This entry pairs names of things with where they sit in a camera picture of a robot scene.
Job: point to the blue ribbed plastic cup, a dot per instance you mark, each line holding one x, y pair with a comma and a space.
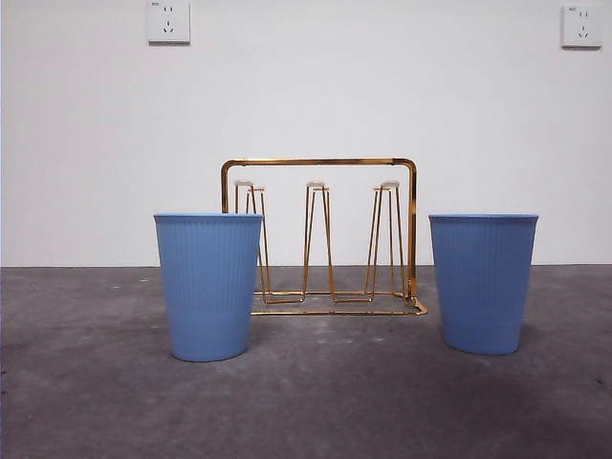
208, 287
483, 287

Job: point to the white wall socket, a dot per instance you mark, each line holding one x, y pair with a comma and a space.
581, 28
168, 24

